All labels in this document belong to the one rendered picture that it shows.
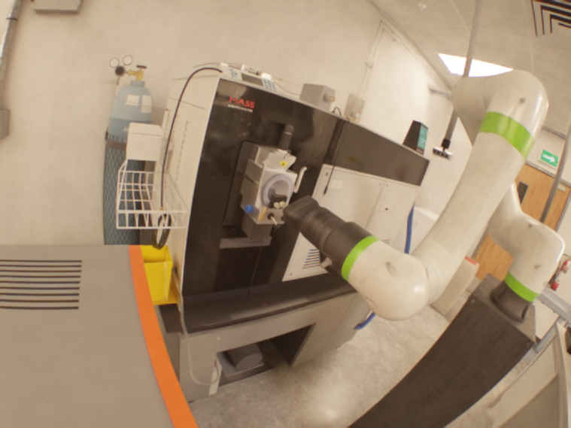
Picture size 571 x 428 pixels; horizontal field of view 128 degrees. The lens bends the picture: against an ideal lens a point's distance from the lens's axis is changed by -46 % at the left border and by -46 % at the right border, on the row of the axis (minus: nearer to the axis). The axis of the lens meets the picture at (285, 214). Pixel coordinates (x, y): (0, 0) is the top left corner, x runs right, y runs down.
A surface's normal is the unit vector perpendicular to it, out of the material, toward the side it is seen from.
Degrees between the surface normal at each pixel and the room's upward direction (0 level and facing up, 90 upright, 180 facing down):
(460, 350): 90
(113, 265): 0
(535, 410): 90
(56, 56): 90
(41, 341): 0
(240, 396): 0
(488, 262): 90
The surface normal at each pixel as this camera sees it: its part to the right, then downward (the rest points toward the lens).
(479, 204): -0.52, 0.12
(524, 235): -0.94, -0.34
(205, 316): 0.29, -0.89
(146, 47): 0.54, 0.45
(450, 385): -0.80, -0.02
